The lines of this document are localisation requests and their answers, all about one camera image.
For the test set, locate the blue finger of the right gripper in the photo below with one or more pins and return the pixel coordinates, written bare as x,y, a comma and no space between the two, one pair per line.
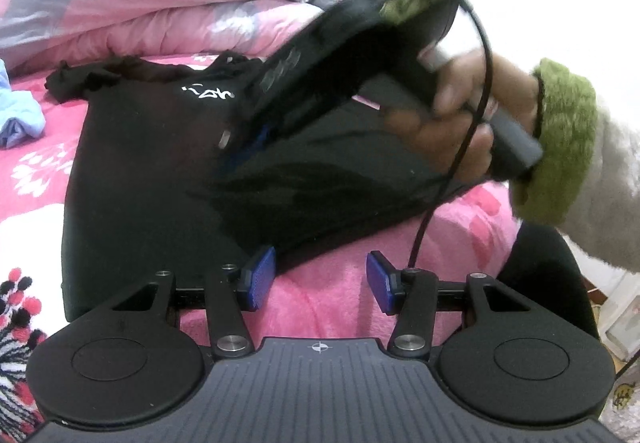
236,147

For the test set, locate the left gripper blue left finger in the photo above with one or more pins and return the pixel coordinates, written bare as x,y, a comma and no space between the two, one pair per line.
244,286

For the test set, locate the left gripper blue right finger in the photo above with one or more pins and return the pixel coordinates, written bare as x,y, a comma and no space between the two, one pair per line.
392,287

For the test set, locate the black smile t-shirt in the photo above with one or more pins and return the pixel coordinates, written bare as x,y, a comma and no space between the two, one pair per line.
146,192

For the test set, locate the green cuffed grey sleeve forearm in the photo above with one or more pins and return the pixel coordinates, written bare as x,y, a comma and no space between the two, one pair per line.
587,182

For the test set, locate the person's right hand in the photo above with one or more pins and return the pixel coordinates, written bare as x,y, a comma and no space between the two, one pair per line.
438,137

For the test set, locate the light blue garment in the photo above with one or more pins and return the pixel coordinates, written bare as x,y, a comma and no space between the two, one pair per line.
21,115

